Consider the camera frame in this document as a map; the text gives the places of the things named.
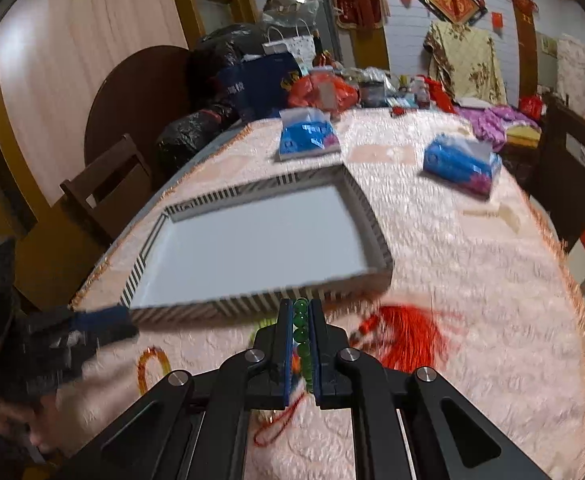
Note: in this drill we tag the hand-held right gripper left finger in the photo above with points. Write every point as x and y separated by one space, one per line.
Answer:
288 350

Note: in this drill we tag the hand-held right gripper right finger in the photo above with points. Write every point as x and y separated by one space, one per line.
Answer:
317 355

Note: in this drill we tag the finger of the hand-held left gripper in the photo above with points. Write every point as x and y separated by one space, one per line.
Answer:
72 352
103 321

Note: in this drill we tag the red tassel knot ornament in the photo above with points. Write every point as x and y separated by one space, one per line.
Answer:
402 335

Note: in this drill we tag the striped cardboard box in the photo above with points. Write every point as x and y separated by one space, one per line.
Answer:
252 240

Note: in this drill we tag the person's left hand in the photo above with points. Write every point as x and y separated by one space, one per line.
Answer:
20 425

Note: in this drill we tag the dark wooden chair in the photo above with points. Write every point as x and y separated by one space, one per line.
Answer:
567 160
112 185

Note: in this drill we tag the pink embroidered tablecloth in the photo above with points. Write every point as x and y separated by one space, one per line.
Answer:
472 310

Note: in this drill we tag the small black garbage bag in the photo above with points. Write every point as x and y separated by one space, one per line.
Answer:
187 132

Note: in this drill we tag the blue tissue pack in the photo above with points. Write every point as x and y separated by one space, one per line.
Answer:
460 162
307 135

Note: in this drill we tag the round dark brown tabletop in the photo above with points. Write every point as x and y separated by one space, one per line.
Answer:
137 95

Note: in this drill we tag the small red object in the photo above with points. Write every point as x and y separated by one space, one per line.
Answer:
400 110

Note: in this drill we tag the red plastic bag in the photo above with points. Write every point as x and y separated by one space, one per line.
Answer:
317 87

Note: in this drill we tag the dark blue paper bag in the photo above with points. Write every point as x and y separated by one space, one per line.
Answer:
262 85

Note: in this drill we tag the clear plastic bag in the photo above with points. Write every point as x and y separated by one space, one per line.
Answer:
375 85

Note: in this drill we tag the white bottle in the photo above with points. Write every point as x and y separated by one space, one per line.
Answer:
421 92

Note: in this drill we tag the purple cloth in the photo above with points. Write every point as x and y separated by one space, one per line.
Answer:
492 122

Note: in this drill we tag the large black garbage bag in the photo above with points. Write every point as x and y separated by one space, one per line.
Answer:
222 55

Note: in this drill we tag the dark bottle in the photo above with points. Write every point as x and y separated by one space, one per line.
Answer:
317 52

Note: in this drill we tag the white paper bag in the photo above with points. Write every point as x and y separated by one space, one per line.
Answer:
295 47

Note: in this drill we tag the floral yellow cloth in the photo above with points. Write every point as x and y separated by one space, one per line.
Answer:
465 65

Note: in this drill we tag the red gift bag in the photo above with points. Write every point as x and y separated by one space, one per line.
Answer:
530 106

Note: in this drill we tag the metal pot in plastic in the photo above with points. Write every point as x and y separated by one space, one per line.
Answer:
290 5

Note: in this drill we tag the pink patterned curtain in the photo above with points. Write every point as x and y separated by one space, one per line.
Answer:
577 70

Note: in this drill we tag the wooden door frame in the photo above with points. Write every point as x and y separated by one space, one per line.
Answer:
525 50

